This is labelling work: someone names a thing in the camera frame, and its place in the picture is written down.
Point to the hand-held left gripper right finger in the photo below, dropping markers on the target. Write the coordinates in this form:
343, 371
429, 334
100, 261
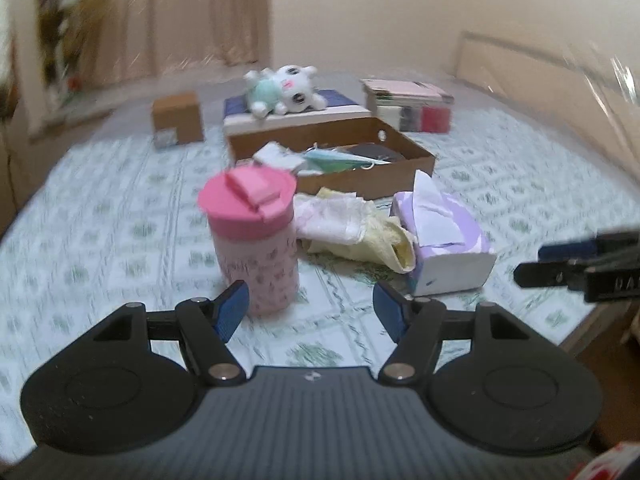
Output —
390, 310

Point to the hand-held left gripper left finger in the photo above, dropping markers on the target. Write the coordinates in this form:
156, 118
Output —
232, 307

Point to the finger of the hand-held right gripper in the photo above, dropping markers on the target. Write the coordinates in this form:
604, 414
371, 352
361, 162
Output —
567, 250
545, 274

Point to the pink lidded cup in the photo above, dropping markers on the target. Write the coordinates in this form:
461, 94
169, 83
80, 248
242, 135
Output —
255, 270

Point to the yellow cloth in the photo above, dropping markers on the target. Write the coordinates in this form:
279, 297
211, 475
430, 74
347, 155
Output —
385, 245

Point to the purple tissue pack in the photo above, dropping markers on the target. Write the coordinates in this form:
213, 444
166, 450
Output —
450, 270

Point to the teal face mask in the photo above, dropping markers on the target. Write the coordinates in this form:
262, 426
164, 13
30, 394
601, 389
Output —
335, 161

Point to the dark round pouch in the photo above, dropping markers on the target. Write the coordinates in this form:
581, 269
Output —
375, 151

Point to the beige headboard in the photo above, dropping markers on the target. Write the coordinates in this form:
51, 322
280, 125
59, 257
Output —
525, 75

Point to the small red box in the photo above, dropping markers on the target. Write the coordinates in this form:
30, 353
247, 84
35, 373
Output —
436, 120

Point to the small dark box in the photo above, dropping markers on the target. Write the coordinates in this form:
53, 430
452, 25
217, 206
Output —
411, 119

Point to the red and white cloth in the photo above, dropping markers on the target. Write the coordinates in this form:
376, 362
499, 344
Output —
620, 462

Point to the small white box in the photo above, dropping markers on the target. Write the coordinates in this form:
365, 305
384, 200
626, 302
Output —
387, 115

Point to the small cardboard box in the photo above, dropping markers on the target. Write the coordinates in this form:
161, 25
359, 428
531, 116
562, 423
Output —
177, 112

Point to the navy and white box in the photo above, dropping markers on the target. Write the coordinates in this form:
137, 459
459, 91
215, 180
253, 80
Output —
340, 97

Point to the pink flat box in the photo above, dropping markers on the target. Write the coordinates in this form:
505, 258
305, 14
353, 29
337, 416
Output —
405, 89

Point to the white bunny plush toy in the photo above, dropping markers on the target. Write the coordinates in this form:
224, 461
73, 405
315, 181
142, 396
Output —
287, 85

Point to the beige curtain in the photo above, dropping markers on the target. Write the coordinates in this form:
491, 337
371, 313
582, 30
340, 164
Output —
175, 10

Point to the cluttered shelf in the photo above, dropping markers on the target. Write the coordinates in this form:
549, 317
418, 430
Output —
55, 35

